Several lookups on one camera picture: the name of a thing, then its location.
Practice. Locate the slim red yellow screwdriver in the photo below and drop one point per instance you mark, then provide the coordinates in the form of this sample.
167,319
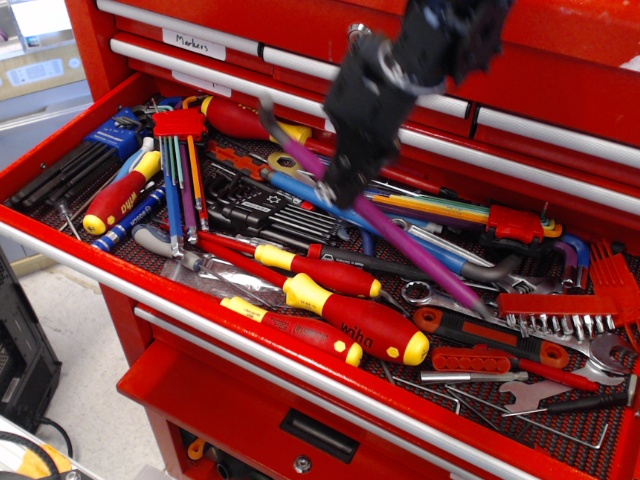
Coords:
312,332

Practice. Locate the thin black precision screwdriver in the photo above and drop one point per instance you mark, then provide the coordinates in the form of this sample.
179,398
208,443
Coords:
584,404

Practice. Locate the medium red yellow Wiha screwdriver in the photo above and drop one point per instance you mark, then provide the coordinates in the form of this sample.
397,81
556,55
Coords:
339,277

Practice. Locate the red bit holder comb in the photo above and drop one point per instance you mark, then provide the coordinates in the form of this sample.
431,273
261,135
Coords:
615,296

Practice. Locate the blue holder black hex keys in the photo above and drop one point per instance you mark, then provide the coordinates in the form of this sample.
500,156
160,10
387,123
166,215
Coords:
102,151

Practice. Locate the left red yellow Wiha screwdriver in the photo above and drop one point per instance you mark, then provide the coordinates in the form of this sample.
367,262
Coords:
118,199

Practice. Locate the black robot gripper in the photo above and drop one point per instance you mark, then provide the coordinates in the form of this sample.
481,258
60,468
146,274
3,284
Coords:
381,79

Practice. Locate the large violet Allen key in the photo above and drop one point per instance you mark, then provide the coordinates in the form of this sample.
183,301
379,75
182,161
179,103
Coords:
372,214

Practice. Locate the silver drawer lock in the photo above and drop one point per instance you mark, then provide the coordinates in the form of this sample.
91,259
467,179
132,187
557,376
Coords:
356,31

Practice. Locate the large blue Allen key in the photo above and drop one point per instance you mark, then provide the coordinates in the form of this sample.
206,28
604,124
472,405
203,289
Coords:
454,262

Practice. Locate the black device on floor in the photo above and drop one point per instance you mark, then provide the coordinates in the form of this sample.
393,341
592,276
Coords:
30,370

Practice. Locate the red holder coloured hex keys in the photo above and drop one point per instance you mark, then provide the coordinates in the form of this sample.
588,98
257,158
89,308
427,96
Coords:
177,132

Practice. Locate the red tool chest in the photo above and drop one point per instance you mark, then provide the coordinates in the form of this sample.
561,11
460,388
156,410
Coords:
551,127

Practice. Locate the flat silver open spanner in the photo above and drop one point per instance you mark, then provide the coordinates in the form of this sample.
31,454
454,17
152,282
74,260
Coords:
528,396

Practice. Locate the right coloured hex key set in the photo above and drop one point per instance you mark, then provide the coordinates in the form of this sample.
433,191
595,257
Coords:
504,222

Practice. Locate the silver combination wrench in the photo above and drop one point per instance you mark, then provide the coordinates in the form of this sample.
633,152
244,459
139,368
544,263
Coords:
599,352

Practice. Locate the black Torx key set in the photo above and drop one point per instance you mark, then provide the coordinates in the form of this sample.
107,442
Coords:
240,205

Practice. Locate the big red yellow Wiha screwdriver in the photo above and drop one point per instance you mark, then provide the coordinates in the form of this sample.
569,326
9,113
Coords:
380,330

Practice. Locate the top red yellow screwdriver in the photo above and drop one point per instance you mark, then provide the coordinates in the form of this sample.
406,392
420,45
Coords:
240,121

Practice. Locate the grey handled screwdriver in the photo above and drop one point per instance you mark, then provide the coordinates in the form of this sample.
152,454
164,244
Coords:
157,241

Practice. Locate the silver bit extension rod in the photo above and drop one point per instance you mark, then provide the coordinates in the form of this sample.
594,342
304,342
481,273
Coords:
466,377

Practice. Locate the thin silver hex wire key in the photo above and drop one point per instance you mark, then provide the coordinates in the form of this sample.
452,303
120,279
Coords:
599,440

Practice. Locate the blue Bosch pen screwdriver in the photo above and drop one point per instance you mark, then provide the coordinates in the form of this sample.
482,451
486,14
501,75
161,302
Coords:
120,230

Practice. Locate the blue violet short hex keys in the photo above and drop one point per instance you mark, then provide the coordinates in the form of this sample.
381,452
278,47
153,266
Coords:
576,262

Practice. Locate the white Markers label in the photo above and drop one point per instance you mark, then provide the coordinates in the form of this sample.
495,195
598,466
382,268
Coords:
194,44

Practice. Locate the orange black handled tool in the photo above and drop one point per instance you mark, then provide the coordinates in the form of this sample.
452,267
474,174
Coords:
466,330

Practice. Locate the red bit strip holder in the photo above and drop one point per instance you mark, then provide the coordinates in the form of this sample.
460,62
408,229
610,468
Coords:
482,359

